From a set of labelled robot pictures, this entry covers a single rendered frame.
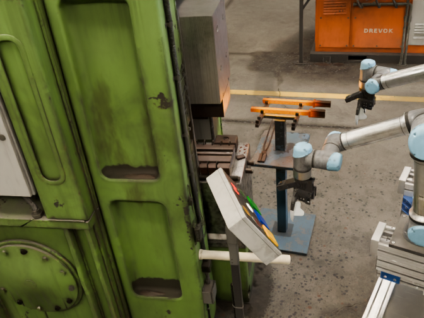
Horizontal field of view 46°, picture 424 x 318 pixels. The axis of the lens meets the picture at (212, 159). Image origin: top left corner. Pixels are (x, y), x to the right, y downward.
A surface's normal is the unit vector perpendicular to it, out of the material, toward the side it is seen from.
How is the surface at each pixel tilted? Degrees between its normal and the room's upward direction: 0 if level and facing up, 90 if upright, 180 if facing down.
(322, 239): 0
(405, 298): 0
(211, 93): 90
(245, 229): 90
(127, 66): 89
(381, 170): 0
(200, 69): 90
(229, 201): 30
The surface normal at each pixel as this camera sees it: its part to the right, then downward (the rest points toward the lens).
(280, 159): -0.10, -0.83
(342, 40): -0.27, 0.56
